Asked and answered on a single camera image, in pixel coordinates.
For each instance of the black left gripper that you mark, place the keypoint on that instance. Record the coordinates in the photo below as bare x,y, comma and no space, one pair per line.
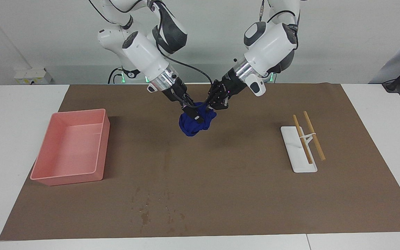
233,85

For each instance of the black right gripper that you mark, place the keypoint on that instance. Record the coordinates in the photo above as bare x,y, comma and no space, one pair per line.
177,92

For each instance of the blue towel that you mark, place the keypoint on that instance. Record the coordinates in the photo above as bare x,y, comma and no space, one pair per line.
191,126

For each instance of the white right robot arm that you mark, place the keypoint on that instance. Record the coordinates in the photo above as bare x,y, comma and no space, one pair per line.
144,52

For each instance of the white towel rack base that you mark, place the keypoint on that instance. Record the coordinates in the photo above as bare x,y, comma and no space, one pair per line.
297,152

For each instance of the brown table mat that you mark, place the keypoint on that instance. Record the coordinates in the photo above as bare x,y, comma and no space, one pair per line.
200,166

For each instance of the wooden rack rod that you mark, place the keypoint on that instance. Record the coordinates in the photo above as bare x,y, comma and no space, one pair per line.
314,135
304,142

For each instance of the pink plastic bin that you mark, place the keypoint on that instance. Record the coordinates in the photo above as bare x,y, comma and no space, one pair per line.
71,146

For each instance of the grey partition panel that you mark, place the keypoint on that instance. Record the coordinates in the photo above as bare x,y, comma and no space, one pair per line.
394,66

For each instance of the white wall socket box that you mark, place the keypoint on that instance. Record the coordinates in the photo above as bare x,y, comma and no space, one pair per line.
30,75

